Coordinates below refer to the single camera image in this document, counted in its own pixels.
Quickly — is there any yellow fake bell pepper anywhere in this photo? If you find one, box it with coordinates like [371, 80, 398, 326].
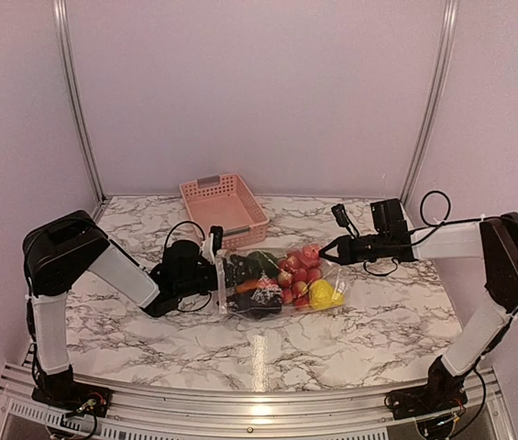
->
[308, 280, 345, 311]

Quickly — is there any left aluminium frame post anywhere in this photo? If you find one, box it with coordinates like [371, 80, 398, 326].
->
[52, 0, 106, 204]

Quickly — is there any red fake lychee bunch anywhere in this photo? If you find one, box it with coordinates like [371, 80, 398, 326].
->
[277, 257, 323, 311]

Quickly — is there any purple fake eggplant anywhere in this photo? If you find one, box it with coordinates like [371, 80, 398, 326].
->
[226, 288, 282, 320]

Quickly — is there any clear zip top bag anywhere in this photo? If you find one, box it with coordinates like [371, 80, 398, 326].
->
[215, 243, 348, 321]

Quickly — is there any pink plastic basket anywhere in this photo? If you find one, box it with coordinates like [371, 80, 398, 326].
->
[180, 173, 270, 249]

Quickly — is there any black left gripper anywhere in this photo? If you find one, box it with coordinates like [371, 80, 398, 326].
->
[176, 254, 259, 299]

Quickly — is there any front aluminium rail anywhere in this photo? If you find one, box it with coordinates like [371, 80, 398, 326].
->
[0, 373, 516, 440]

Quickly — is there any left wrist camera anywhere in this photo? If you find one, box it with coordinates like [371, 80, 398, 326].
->
[201, 225, 224, 265]

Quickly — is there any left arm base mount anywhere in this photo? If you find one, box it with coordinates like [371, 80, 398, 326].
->
[32, 380, 112, 417]

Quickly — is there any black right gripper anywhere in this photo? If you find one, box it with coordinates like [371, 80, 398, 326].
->
[319, 232, 390, 265]

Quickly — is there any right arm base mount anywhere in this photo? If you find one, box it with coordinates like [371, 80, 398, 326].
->
[384, 385, 468, 420]

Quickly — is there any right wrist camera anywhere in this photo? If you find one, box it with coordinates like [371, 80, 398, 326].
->
[331, 203, 351, 228]

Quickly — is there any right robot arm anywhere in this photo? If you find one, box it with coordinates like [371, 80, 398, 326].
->
[319, 199, 518, 411]

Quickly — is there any green fake cucumber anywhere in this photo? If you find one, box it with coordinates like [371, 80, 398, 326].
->
[248, 250, 281, 279]

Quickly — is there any aluminium frame post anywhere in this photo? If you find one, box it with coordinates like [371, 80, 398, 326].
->
[52, 0, 106, 204]
[400, 0, 459, 204]

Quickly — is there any red fake pomegranate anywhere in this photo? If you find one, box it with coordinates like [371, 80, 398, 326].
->
[287, 245, 321, 269]

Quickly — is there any right aluminium frame post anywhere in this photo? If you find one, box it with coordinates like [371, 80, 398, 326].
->
[400, 0, 459, 204]

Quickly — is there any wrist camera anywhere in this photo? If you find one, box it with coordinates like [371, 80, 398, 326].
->
[331, 203, 351, 228]
[201, 225, 224, 265]

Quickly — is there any red orange fake mango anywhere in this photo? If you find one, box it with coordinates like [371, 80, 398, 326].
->
[235, 280, 259, 294]

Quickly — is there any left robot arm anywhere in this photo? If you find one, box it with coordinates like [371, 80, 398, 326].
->
[22, 210, 224, 408]

